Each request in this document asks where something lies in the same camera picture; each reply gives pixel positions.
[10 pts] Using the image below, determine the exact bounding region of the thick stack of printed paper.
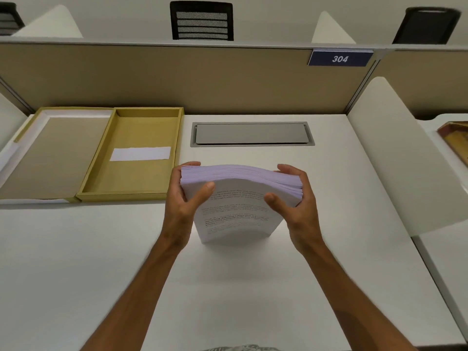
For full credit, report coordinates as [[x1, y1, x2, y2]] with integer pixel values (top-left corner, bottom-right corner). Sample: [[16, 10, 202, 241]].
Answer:
[[180, 164, 304, 245]]

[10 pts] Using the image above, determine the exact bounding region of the brown cardboard box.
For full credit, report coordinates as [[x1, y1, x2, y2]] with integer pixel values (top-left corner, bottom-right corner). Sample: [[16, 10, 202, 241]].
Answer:
[[437, 121, 468, 167]]

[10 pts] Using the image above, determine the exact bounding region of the black mesh office chair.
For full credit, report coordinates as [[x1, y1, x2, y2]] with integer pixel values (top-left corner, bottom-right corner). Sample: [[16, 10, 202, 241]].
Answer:
[[170, 0, 234, 41], [392, 6, 462, 45], [0, 1, 26, 36]]

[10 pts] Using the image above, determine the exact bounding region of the yellow cardboard box tray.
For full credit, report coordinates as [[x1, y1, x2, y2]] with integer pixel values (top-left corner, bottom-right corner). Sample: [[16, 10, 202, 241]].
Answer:
[[76, 107, 185, 203]]

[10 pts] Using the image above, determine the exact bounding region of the grey desk cable cover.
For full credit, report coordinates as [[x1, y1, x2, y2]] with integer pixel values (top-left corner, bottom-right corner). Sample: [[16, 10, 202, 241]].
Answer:
[[190, 122, 315, 147]]

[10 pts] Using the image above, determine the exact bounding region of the wide beige partition panel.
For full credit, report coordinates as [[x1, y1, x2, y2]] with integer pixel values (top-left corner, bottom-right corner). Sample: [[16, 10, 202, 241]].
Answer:
[[0, 36, 384, 116]]

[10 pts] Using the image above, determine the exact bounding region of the person's left hand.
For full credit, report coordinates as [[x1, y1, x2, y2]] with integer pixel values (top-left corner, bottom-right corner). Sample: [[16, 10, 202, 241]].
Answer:
[[160, 161, 215, 250]]

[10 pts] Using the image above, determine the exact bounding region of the person's right hand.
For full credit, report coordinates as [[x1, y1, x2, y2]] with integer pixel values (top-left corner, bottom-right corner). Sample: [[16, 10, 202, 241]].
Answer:
[[264, 164, 325, 255]]

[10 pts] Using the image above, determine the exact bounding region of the person's left forearm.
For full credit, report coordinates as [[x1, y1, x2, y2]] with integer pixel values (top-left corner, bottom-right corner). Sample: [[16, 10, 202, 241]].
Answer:
[[80, 235, 191, 351]]

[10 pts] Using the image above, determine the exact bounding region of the grey partition post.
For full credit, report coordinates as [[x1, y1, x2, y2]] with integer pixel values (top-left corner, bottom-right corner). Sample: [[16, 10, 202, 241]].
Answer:
[[344, 49, 386, 114]]

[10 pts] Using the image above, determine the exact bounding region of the yellow cardboard box lid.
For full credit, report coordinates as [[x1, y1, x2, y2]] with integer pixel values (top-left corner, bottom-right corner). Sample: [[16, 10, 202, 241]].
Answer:
[[0, 107, 114, 205]]

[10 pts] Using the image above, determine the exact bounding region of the blue number sign plate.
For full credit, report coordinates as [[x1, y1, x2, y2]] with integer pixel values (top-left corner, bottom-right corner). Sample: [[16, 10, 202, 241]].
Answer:
[[308, 49, 374, 67]]

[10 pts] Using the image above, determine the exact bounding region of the person's grey patterned shirt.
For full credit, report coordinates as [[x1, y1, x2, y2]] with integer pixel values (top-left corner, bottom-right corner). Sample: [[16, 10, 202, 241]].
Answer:
[[200, 344, 281, 351]]

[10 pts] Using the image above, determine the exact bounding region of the person's right forearm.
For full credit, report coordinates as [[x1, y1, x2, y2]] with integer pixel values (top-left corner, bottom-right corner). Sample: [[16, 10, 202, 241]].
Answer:
[[298, 240, 418, 351]]

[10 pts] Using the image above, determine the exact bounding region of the white paper label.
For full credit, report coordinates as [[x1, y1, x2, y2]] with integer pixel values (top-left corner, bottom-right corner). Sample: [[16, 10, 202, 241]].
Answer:
[[109, 146, 172, 162]]

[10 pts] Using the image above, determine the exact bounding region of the narrow beige partition panel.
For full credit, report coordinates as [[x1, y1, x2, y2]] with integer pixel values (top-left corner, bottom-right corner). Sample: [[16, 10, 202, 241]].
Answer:
[[373, 45, 468, 120]]

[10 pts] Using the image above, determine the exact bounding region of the large white side divider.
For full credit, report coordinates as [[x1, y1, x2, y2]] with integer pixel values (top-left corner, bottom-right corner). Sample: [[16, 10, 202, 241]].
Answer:
[[347, 77, 468, 237]]

